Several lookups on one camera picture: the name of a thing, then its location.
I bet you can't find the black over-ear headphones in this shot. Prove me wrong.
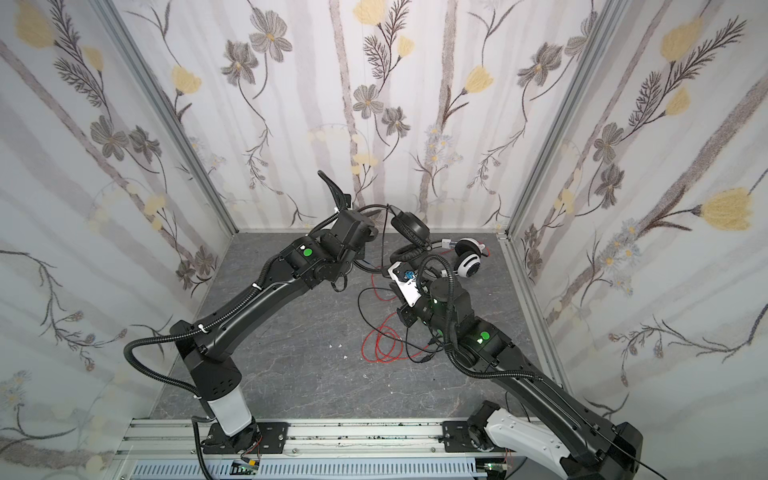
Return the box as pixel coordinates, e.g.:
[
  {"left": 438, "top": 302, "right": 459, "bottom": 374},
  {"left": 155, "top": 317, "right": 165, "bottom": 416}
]
[{"left": 357, "top": 204, "right": 432, "bottom": 264}]

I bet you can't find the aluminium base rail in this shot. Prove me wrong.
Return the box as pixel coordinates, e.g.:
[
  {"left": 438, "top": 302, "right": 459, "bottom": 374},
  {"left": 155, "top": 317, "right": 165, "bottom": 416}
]
[{"left": 106, "top": 418, "right": 561, "bottom": 479}]

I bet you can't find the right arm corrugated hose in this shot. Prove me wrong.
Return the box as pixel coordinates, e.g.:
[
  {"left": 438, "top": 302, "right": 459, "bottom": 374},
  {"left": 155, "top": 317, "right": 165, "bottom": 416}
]
[{"left": 416, "top": 253, "right": 544, "bottom": 382}]

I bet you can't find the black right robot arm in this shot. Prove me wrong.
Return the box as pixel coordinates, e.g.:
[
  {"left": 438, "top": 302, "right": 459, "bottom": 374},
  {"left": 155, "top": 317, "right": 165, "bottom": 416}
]
[{"left": 390, "top": 278, "right": 643, "bottom": 479}]

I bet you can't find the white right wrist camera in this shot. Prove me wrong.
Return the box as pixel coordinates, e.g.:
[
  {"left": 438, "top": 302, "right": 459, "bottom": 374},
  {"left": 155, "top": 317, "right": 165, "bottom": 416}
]
[{"left": 387, "top": 262, "right": 421, "bottom": 307}]

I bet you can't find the black headphone cable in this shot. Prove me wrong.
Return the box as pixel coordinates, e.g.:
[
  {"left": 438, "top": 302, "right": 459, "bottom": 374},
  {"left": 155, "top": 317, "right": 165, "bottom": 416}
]
[{"left": 356, "top": 206, "right": 457, "bottom": 365}]

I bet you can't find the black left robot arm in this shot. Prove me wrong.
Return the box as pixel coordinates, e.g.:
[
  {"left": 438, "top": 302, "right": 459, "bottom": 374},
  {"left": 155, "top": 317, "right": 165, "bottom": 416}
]
[{"left": 171, "top": 210, "right": 378, "bottom": 443}]

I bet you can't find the white over-ear headphones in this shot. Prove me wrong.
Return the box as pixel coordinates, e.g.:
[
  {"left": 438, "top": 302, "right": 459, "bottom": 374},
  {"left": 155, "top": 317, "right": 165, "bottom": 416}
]
[{"left": 440, "top": 237, "right": 490, "bottom": 278}]

